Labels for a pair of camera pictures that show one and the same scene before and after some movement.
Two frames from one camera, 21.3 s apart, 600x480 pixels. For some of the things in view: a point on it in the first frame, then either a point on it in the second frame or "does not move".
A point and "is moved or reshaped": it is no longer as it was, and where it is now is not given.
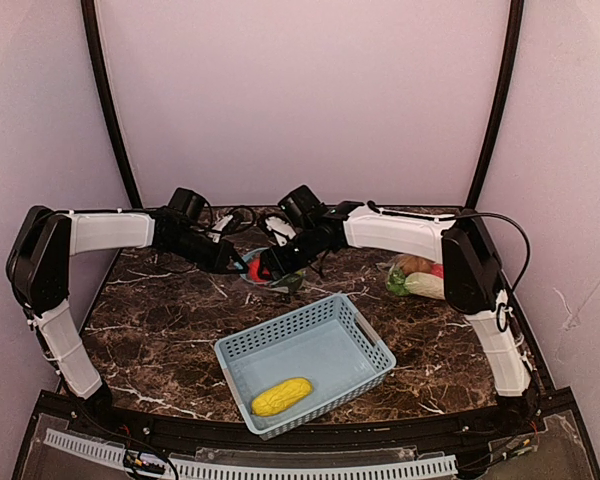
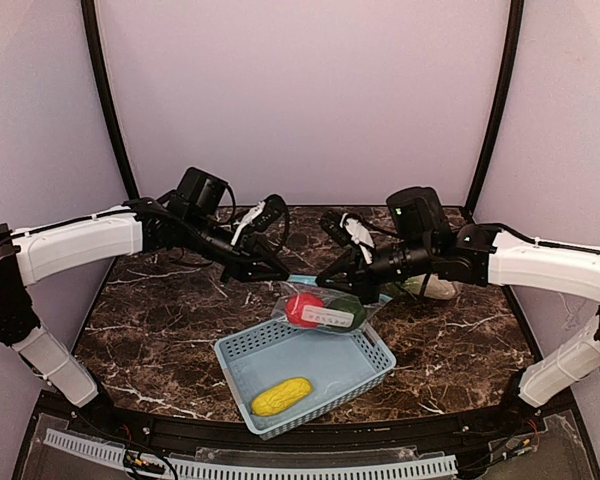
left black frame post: (88, 14) does not move
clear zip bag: (250, 271) is moved or reshaped
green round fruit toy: (293, 279) → (348, 304)
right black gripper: (280, 257) → (361, 268)
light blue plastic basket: (303, 364) does not move
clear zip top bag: (409, 275) does not move
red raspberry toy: (254, 266) is moved or reshaped
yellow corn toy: (280, 396) does not move
